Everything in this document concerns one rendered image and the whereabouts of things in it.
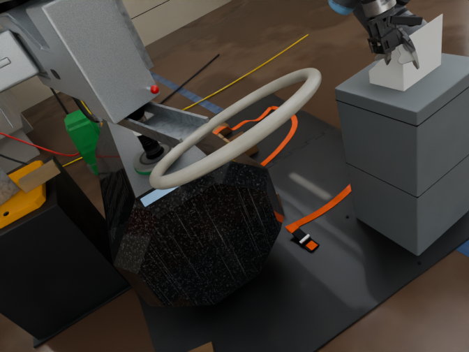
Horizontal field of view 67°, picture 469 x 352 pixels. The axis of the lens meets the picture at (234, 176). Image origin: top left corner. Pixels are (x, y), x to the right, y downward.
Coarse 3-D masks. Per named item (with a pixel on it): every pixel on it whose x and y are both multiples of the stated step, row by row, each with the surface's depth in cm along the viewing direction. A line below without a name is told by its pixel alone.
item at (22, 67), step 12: (0, 36) 155; (12, 36) 157; (0, 48) 157; (12, 48) 159; (24, 48) 163; (0, 60) 158; (12, 60) 161; (24, 60) 163; (0, 72) 161; (12, 72) 163; (24, 72) 165; (36, 72) 167; (0, 84) 163; (12, 84) 165
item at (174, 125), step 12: (144, 108) 142; (156, 108) 132; (168, 108) 125; (96, 120) 152; (132, 120) 128; (156, 120) 131; (168, 120) 128; (180, 120) 123; (192, 120) 116; (204, 120) 109; (144, 132) 123; (156, 132) 114; (168, 132) 120; (180, 132) 117; (192, 132) 114; (168, 144) 113
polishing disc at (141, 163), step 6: (162, 144) 157; (168, 150) 151; (138, 156) 156; (144, 156) 154; (162, 156) 149; (138, 162) 152; (144, 162) 150; (150, 162) 149; (156, 162) 147; (138, 168) 148; (144, 168) 146; (150, 168) 145
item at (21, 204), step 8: (24, 168) 211; (32, 168) 208; (8, 176) 210; (16, 176) 207; (24, 192) 188; (32, 192) 186; (40, 192) 183; (8, 200) 187; (16, 200) 184; (24, 200) 181; (32, 200) 179; (40, 200) 180; (0, 208) 184; (8, 208) 181; (16, 208) 178; (24, 208) 176; (32, 208) 178; (0, 216) 178; (8, 216) 175; (16, 216) 176; (0, 224) 175
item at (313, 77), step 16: (288, 80) 96; (304, 80) 90; (320, 80) 76; (256, 96) 106; (304, 96) 70; (224, 112) 110; (272, 112) 67; (288, 112) 67; (208, 128) 109; (256, 128) 66; (272, 128) 66; (192, 144) 107; (240, 144) 66; (208, 160) 67; (224, 160) 67; (160, 176) 86; (176, 176) 72; (192, 176) 69
